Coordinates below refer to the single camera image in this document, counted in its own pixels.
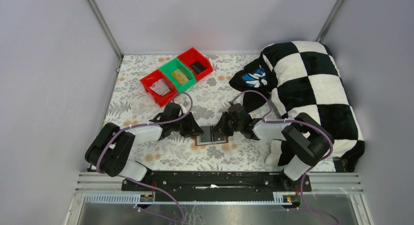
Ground red bin far right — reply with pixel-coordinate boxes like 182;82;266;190
178;47;213;81

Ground green bin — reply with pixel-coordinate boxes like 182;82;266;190
159;58;197;92

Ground silver card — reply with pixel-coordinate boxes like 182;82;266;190
149;79;171;96

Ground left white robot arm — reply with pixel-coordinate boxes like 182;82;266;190
84;102;203;182

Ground black cap with blue logo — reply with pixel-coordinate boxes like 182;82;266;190
229;58;273;113

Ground red bin near left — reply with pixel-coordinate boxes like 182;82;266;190
140;69;178;107

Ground black item in red bin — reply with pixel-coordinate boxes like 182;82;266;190
190;61;206;75

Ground red bin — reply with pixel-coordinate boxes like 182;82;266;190
178;47;213;81
140;69;178;107

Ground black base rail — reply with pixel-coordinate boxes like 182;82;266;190
142;171;312;203

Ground aluminium frame rails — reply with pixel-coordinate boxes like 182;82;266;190
76;171;365;206

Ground floral table cloth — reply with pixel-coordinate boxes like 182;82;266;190
104;55;272;171

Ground brown leather card holder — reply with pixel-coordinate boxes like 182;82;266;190
194;125;228;146

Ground yellow card in green bin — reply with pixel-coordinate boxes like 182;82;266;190
171;69;189;85

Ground purple cable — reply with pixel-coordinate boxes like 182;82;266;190
228;90;340;225
96;92;194;224

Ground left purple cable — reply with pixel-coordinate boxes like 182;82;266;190
96;92;194;224

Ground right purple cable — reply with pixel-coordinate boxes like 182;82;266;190
228;90;340;225

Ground checkered black white pillow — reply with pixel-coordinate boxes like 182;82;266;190
260;41;365;172

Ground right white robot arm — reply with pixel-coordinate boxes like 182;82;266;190
212;103;334;181

